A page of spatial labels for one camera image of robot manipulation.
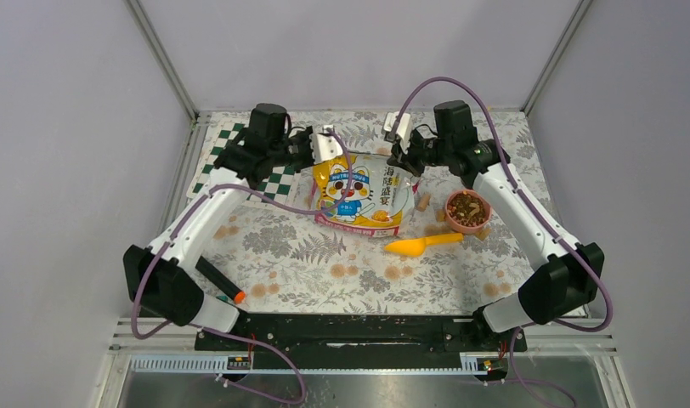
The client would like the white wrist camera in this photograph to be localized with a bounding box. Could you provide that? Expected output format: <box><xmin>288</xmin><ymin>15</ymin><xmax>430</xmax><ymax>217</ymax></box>
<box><xmin>310</xmin><ymin>125</ymin><xmax>343</xmax><ymax>164</ymax></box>
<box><xmin>382</xmin><ymin>111</ymin><xmax>412</xmax><ymax>150</ymax></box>

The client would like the cat food bag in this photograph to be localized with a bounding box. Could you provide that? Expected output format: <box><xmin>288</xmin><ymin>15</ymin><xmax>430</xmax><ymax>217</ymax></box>
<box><xmin>311</xmin><ymin>153</ymin><xmax>420</xmax><ymax>237</ymax></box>

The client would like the floral tablecloth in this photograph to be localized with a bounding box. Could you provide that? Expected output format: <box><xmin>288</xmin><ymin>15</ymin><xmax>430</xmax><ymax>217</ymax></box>
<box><xmin>195</xmin><ymin>110</ymin><xmax>553</xmax><ymax>315</ymax></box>

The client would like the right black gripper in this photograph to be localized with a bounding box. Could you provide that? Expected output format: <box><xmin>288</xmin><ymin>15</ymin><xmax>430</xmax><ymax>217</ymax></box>
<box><xmin>388</xmin><ymin>127</ymin><xmax>455</xmax><ymax>177</ymax></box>

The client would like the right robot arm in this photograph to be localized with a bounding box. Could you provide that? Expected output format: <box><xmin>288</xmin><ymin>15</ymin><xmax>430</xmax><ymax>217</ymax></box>
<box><xmin>386</xmin><ymin>100</ymin><xmax>604</xmax><ymax>350</ymax></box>

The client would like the yellow plastic scoop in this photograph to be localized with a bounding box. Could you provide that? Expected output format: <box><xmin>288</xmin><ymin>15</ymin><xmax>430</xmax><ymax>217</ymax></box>
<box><xmin>384</xmin><ymin>233</ymin><xmax>464</xmax><ymax>258</ymax></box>

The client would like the black marker orange cap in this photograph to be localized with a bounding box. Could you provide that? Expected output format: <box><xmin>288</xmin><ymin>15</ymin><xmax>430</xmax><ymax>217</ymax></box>
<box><xmin>195</xmin><ymin>256</ymin><xmax>246</xmax><ymax>304</ymax></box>

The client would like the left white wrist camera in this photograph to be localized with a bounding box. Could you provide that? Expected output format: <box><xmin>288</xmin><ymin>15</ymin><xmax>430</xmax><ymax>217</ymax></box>
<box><xmin>310</xmin><ymin>125</ymin><xmax>343</xmax><ymax>164</ymax></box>

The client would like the wooden cork cylinder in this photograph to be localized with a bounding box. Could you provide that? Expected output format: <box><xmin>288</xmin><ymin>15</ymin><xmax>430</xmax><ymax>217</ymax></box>
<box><xmin>416</xmin><ymin>193</ymin><xmax>432</xmax><ymax>212</ymax></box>

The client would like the wooden block near bowl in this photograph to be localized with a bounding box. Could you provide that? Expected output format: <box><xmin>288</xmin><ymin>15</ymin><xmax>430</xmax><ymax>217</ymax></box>
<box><xmin>476</xmin><ymin>227</ymin><xmax>491</xmax><ymax>241</ymax></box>

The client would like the pink bowl with kibble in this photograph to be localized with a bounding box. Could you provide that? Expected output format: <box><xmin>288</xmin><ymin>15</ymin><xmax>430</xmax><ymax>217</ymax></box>
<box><xmin>444</xmin><ymin>190</ymin><xmax>492</xmax><ymax>235</ymax></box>

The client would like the green white chessboard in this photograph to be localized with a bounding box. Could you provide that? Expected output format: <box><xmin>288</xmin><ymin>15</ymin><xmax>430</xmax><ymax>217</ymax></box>
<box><xmin>187</xmin><ymin>106</ymin><xmax>314</xmax><ymax>215</ymax></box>

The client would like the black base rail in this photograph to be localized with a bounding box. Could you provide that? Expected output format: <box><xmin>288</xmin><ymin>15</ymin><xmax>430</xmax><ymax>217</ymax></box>
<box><xmin>194</xmin><ymin>312</ymin><xmax>526</xmax><ymax>373</ymax></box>

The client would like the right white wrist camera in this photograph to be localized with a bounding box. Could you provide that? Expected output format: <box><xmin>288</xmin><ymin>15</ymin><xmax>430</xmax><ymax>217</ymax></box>
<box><xmin>382</xmin><ymin>111</ymin><xmax>412</xmax><ymax>150</ymax></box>

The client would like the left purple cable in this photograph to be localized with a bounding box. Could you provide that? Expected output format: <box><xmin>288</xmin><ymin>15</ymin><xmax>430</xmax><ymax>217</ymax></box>
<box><xmin>131</xmin><ymin>127</ymin><xmax>355</xmax><ymax>341</ymax></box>

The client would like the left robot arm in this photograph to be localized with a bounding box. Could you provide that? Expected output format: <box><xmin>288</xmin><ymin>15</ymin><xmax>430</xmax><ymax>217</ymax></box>
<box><xmin>122</xmin><ymin>103</ymin><xmax>344</xmax><ymax>349</ymax></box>

